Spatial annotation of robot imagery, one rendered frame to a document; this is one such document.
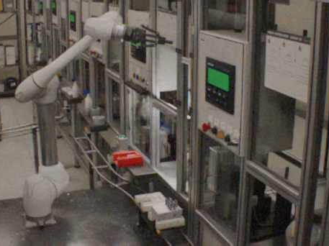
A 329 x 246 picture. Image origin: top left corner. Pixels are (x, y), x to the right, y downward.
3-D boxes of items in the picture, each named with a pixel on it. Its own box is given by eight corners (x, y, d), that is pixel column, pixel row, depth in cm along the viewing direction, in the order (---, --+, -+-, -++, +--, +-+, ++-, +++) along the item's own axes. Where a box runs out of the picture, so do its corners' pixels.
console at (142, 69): (124, 79, 343) (124, 9, 330) (165, 76, 353) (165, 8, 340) (145, 92, 305) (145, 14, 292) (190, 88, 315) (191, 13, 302)
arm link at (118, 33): (114, 22, 250) (125, 24, 250) (118, 21, 259) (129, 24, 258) (110, 41, 253) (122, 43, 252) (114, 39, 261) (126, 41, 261)
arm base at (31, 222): (26, 231, 282) (25, 223, 281) (21, 215, 302) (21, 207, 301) (57, 227, 288) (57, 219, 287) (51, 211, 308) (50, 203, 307)
